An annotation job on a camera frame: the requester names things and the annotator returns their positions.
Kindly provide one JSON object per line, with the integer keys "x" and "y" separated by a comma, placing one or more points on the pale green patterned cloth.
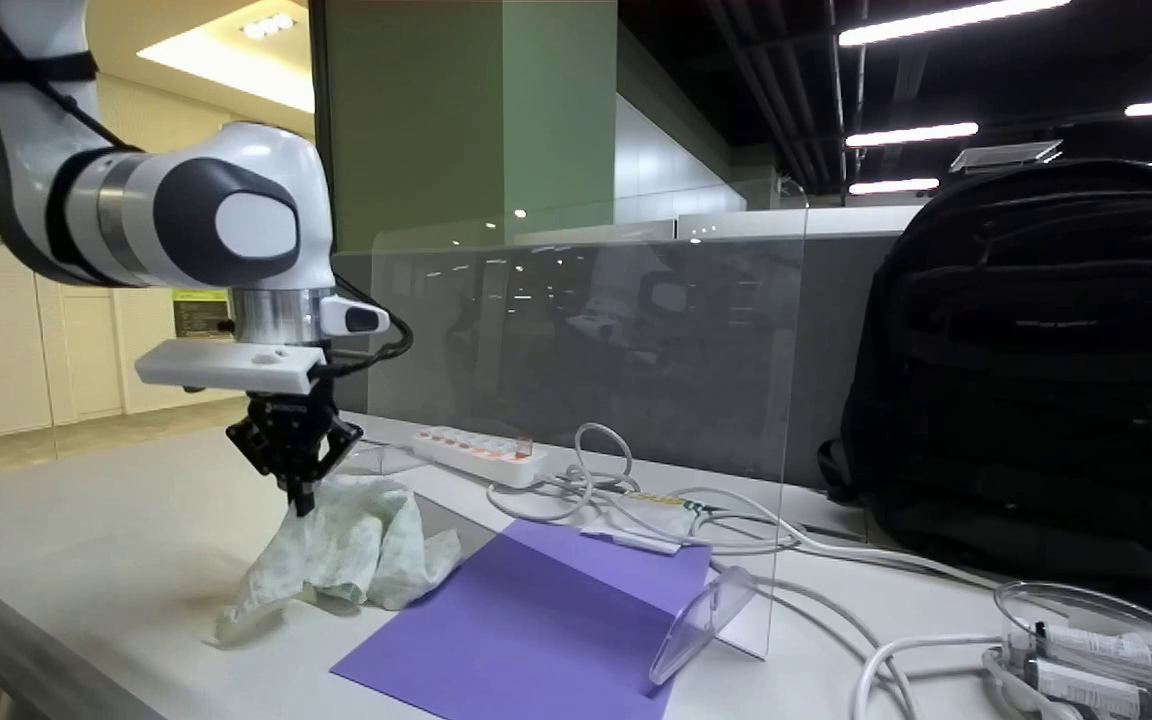
{"x": 363, "y": 545}

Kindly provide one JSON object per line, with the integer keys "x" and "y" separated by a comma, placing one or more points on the black backpack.
{"x": 1003, "y": 386}

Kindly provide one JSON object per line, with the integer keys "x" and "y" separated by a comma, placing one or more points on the white power strip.
{"x": 474, "y": 455}

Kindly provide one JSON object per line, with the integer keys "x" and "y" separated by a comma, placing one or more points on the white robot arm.
{"x": 241, "y": 213}

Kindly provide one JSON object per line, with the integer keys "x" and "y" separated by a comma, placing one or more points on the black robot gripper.
{"x": 292, "y": 441}

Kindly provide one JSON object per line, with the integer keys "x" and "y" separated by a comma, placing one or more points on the grey desk partition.
{"x": 715, "y": 341}

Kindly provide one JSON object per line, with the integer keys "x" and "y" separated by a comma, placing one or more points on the green pillar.
{"x": 464, "y": 120}

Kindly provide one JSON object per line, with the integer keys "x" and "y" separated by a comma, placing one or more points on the white power adapters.
{"x": 1072, "y": 675}

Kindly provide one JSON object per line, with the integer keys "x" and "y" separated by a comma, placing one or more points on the dark green wall sign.
{"x": 200, "y": 315}

